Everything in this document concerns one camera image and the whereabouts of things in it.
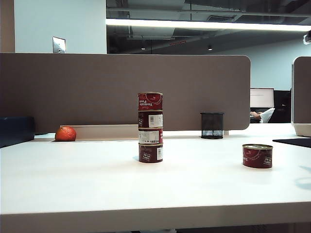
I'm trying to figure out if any red tomato paste can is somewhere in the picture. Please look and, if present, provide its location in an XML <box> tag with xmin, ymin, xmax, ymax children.
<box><xmin>138</xmin><ymin>92</ymin><xmax>164</xmax><ymax>112</ymax></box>
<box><xmin>242</xmin><ymin>143</ymin><xmax>274</xmax><ymax>168</ymax></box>

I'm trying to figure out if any dark red can barcode label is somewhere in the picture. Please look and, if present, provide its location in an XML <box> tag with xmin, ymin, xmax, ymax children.
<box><xmin>138</xmin><ymin>110</ymin><xmax>164</xmax><ymax>129</ymax></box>

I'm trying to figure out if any red can wide white label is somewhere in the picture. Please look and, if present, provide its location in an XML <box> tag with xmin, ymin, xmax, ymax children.
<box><xmin>138</xmin><ymin>127</ymin><xmax>163</xmax><ymax>145</ymax></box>

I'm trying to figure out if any dark red can boxed print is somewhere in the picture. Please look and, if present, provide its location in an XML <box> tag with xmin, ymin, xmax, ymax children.
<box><xmin>138</xmin><ymin>143</ymin><xmax>164</xmax><ymax>164</ymax></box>

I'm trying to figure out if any brown divider with white base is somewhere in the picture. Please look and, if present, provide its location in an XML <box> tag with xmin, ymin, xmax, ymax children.
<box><xmin>291</xmin><ymin>56</ymin><xmax>311</xmax><ymax>137</ymax></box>

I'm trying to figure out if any white computer monitor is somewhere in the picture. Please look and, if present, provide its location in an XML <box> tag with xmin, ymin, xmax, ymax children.
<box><xmin>250</xmin><ymin>88</ymin><xmax>275</xmax><ymax>108</ymax></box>

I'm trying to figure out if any person in white shirt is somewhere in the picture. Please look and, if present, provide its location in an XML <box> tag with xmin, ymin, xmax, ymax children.
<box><xmin>250</xmin><ymin>107</ymin><xmax>276</xmax><ymax>124</ymax></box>

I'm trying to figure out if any long ceiling light strip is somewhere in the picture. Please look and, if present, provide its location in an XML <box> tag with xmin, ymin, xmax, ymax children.
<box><xmin>105</xmin><ymin>18</ymin><xmax>311</xmax><ymax>32</ymax></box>

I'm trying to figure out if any black desk mat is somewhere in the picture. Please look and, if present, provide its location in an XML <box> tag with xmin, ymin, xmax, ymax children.
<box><xmin>272</xmin><ymin>138</ymin><xmax>311</xmax><ymax>149</ymax></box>

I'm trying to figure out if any black mesh pen holder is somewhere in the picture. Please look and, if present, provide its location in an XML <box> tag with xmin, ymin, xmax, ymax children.
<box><xmin>200</xmin><ymin>112</ymin><xmax>225</xmax><ymax>140</ymax></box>

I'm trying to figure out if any brown desk divider panel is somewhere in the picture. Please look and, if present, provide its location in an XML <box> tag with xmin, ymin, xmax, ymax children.
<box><xmin>0</xmin><ymin>53</ymin><xmax>251</xmax><ymax>135</ymax></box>

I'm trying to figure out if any orange fruit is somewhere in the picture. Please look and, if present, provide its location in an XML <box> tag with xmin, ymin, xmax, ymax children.
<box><xmin>54</xmin><ymin>126</ymin><xmax>77</xmax><ymax>142</ymax></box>

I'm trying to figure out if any dark blue box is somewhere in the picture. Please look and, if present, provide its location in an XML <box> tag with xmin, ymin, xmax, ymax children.
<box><xmin>0</xmin><ymin>116</ymin><xmax>36</xmax><ymax>149</ymax></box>

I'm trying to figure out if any white cable trough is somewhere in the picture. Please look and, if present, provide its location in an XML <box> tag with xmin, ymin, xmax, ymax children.
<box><xmin>48</xmin><ymin>124</ymin><xmax>139</xmax><ymax>143</ymax></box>

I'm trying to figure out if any metal wall switch plate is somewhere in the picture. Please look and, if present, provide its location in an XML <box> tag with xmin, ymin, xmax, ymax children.
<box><xmin>52</xmin><ymin>36</ymin><xmax>66</xmax><ymax>54</ymax></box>

